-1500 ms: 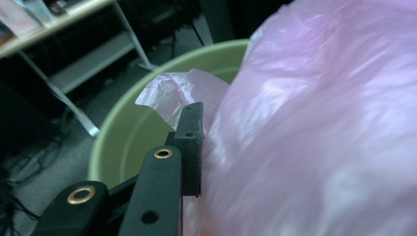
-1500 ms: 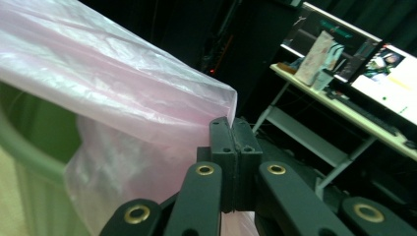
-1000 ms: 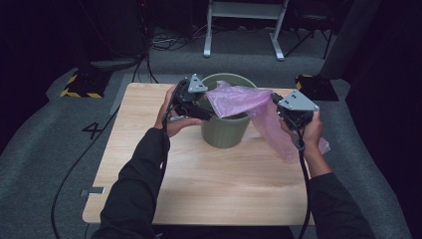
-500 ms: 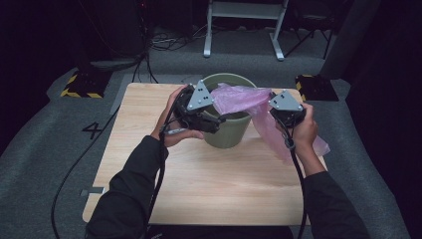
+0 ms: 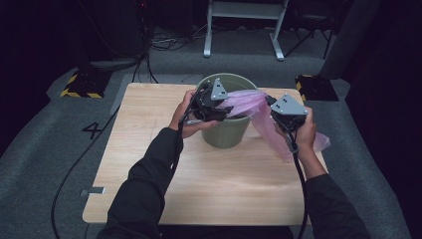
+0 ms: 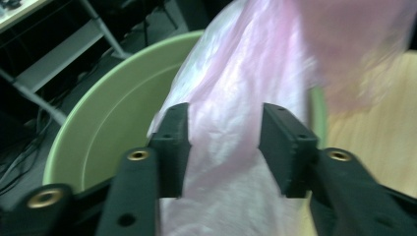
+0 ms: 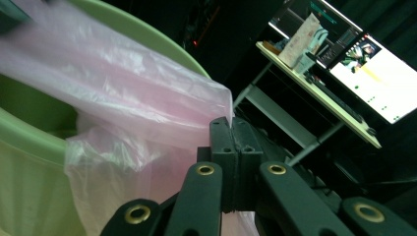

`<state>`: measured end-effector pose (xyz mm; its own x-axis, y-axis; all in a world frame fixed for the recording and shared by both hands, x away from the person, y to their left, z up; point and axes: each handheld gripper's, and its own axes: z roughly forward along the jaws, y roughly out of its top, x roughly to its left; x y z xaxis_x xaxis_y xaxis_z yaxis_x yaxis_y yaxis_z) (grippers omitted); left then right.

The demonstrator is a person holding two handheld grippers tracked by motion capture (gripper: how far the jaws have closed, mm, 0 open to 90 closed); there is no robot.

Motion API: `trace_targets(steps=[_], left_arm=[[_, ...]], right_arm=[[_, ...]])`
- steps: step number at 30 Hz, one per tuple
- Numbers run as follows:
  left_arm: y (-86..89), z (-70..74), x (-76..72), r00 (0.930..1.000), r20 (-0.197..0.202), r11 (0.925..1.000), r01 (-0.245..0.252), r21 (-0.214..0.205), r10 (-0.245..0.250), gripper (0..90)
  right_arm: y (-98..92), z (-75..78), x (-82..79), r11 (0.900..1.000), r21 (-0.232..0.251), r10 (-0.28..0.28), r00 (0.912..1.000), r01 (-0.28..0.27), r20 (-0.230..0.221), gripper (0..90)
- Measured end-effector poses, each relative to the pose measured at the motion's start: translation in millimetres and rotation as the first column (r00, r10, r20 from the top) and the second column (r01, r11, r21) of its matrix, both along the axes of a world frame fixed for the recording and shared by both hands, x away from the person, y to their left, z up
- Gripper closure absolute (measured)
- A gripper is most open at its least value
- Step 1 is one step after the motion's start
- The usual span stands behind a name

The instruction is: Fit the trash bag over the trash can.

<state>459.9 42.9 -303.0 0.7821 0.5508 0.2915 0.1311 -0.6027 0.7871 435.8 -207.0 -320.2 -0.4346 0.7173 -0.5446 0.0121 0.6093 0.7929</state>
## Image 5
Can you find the person's right hand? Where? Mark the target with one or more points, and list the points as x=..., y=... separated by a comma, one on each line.
x=307, y=136

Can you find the white metal stand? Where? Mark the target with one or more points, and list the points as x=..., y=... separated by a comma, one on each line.
x=245, y=10

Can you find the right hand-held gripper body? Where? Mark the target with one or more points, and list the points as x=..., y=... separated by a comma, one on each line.
x=288, y=108

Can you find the pink plastic bag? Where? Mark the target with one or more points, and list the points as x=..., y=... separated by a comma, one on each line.
x=265, y=127

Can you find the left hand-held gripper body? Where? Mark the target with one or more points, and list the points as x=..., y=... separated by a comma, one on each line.
x=209, y=106

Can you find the black tripod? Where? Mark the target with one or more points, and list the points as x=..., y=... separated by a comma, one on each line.
x=308, y=36

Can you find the person's left hand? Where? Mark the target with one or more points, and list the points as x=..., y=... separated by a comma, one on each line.
x=185, y=127

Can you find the grey tape strip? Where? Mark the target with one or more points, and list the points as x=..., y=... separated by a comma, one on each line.
x=94, y=191

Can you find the black yellow striped base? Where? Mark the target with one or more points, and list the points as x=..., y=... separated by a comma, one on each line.
x=316, y=89
x=84, y=84

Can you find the grey pillar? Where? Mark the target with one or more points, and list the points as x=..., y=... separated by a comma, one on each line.
x=351, y=36

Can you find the green plastic bin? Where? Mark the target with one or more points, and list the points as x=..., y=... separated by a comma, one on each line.
x=229, y=134

